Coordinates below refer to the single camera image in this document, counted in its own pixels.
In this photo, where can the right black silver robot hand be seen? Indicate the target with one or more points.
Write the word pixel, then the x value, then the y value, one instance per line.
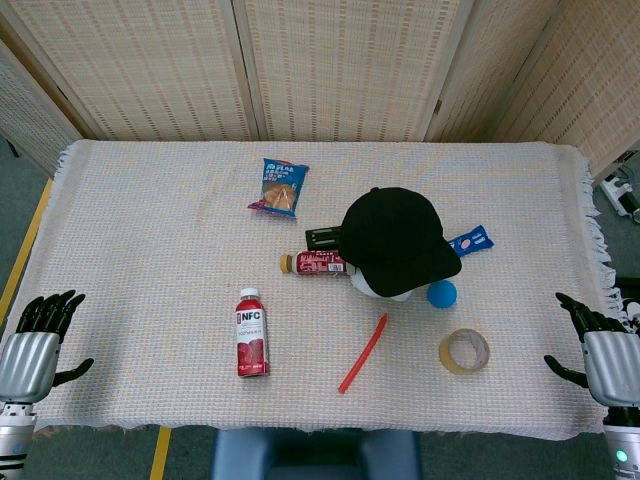
pixel 612 367

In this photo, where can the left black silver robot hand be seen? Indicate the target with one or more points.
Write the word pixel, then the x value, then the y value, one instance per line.
pixel 27 365

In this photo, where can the black baseball cap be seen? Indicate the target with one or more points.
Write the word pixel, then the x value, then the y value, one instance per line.
pixel 395 235

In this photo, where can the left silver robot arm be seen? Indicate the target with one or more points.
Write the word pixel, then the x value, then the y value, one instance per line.
pixel 15 430

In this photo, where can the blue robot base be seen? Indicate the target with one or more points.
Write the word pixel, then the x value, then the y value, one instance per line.
pixel 315 457

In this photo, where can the white foam mannequin head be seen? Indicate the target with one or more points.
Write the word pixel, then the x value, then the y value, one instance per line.
pixel 365 287

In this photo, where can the black white floor object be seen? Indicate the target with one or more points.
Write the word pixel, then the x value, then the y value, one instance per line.
pixel 635 312

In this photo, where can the clear tape roll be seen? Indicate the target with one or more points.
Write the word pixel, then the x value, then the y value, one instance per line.
pixel 447 360

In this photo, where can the beige woven tablecloth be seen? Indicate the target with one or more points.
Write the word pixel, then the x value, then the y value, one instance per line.
pixel 150 250

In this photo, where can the white floor device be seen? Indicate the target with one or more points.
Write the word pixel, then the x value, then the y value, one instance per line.
pixel 620 192

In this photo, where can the blue ball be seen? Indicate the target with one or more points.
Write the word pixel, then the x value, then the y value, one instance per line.
pixel 442 295

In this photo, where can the blue cookie packet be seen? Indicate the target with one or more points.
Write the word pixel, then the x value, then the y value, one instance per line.
pixel 475 241

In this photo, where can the red NFC juice bottle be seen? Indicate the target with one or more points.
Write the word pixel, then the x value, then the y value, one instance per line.
pixel 251 335

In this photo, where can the red plastic stick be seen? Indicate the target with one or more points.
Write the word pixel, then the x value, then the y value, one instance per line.
pixel 362 352

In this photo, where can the woven bamboo screen panel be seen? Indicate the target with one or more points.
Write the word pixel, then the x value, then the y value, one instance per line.
pixel 480 90
pixel 25 110
pixel 590 90
pixel 140 70
pixel 345 70

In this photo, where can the red label bottle tan cap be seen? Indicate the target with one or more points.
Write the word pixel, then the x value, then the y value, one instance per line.
pixel 315 262

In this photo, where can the blue snack bag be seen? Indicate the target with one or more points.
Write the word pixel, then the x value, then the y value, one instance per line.
pixel 279 187

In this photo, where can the black rectangular box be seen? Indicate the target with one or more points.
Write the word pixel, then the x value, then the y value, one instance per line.
pixel 322 237

